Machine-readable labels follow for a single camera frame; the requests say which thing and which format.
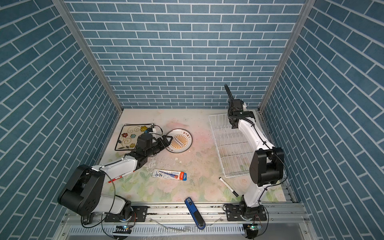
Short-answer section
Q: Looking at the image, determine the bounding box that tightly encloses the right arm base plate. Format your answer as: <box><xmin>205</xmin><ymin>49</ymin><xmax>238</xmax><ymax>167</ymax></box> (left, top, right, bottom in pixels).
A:
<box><xmin>222</xmin><ymin>204</ymin><xmax>267</xmax><ymax>222</ymax></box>

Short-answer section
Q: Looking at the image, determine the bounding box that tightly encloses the white round plate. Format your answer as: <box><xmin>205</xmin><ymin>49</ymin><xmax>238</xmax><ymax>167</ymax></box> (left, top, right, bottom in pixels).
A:
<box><xmin>166</xmin><ymin>129</ymin><xmax>193</xmax><ymax>154</ymax></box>

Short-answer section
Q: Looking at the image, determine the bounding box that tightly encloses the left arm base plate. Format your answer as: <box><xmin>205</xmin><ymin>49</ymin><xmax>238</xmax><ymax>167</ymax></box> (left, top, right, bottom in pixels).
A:
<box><xmin>105</xmin><ymin>206</ymin><xmax>149</xmax><ymax>223</ymax></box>

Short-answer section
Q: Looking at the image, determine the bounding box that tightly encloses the black square plate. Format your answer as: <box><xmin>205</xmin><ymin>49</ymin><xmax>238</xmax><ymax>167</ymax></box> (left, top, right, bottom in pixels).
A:
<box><xmin>115</xmin><ymin>123</ymin><xmax>155</xmax><ymax>151</ymax></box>

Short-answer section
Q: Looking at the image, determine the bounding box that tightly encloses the black white marker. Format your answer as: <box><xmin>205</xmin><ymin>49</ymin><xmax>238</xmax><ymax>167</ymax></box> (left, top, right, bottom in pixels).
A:
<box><xmin>219</xmin><ymin>177</ymin><xmax>239</xmax><ymax>197</ymax></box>

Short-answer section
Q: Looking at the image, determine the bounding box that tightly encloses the blue black stapler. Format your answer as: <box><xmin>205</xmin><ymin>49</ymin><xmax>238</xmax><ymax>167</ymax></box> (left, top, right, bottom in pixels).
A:
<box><xmin>185</xmin><ymin>197</ymin><xmax>206</xmax><ymax>230</ymax></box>

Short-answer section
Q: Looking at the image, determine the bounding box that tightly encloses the red marker pen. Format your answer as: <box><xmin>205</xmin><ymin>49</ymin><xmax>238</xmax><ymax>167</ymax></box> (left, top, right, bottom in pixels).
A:
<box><xmin>108</xmin><ymin>170</ymin><xmax>135</xmax><ymax>183</ymax></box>

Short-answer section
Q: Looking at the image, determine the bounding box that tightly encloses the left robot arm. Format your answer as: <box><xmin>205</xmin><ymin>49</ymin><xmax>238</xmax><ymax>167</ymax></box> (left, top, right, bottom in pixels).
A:
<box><xmin>58</xmin><ymin>134</ymin><xmax>173</xmax><ymax>222</ymax></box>

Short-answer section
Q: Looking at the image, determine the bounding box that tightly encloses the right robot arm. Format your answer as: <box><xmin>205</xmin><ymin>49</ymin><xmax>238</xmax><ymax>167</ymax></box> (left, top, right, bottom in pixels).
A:
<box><xmin>225</xmin><ymin>85</ymin><xmax>285</xmax><ymax>221</ymax></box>

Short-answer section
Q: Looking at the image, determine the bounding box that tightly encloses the white slotted cable duct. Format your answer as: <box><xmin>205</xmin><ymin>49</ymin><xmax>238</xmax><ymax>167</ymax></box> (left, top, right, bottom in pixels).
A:
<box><xmin>69</xmin><ymin>224</ymin><xmax>245</xmax><ymax>237</ymax></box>

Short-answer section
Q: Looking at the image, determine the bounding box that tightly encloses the blue white pen box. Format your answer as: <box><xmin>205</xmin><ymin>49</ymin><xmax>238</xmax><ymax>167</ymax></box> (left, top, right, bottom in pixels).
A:
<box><xmin>152</xmin><ymin>169</ymin><xmax>187</xmax><ymax>181</ymax></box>

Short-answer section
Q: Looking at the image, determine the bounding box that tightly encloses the aluminium mounting rail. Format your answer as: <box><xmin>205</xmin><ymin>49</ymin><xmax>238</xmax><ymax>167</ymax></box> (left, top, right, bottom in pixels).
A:
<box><xmin>61</xmin><ymin>202</ymin><xmax>310</xmax><ymax>231</ymax></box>

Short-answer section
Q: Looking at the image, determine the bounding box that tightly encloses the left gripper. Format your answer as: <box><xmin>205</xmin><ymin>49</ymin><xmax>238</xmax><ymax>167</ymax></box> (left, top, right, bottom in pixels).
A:
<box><xmin>145</xmin><ymin>135</ymin><xmax>173</xmax><ymax>158</ymax></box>

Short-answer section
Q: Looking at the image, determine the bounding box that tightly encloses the white wire dish rack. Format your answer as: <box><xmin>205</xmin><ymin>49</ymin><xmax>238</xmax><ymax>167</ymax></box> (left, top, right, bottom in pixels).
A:
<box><xmin>208</xmin><ymin>109</ymin><xmax>284</xmax><ymax>178</ymax></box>

